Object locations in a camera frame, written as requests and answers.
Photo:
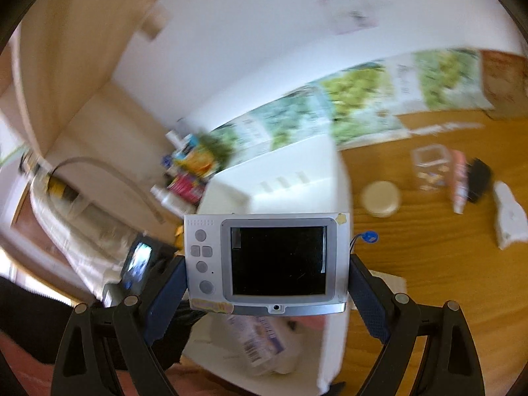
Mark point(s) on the white plastic bottle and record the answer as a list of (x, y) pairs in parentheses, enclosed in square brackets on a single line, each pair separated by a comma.
[(165, 199)]

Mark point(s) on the grape print wall border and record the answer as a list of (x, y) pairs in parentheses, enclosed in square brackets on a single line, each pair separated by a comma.
[(354, 82)]

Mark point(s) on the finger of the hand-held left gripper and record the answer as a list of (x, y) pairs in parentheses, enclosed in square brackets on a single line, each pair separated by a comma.
[(181, 330)]

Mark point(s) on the clear plastic box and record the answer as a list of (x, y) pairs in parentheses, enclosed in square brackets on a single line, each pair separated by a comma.
[(431, 169)]

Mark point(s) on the white plastic bin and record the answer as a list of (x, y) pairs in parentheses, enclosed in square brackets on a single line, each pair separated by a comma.
[(288, 165)]

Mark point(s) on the brown printed box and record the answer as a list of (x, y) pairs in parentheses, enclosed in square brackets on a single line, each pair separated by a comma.
[(507, 86)]

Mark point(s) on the black plug adapter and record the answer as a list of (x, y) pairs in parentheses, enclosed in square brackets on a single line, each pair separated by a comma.
[(478, 179)]

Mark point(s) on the white garment cover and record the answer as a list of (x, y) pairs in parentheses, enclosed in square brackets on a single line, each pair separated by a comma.
[(70, 235)]

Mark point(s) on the yellow hanging device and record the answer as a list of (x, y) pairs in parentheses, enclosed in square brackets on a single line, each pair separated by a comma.
[(60, 187)]

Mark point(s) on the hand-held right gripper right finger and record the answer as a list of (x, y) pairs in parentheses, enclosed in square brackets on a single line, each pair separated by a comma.
[(367, 297)]

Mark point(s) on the round cream compact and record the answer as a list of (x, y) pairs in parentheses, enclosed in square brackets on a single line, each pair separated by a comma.
[(381, 199)]

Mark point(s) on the pink tube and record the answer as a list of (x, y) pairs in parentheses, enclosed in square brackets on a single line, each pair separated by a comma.
[(459, 185)]

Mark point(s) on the wooden shelf unit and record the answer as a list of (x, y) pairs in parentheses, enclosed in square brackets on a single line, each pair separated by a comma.
[(62, 70)]

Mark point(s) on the pink wall sticker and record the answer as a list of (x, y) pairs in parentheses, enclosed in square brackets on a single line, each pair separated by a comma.
[(350, 12)]

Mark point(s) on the red printed can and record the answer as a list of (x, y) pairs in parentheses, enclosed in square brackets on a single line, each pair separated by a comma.
[(187, 187)]

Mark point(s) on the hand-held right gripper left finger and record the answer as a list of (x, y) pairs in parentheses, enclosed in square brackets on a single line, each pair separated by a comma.
[(165, 293)]

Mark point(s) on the person's left forearm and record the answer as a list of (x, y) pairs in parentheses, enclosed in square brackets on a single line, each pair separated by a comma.
[(29, 317)]

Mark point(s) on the clear labelled plastic packet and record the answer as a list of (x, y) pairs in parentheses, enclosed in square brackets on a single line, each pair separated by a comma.
[(260, 338)]

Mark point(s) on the silver digital camera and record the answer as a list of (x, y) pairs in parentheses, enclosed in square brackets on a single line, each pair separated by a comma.
[(276, 260)]

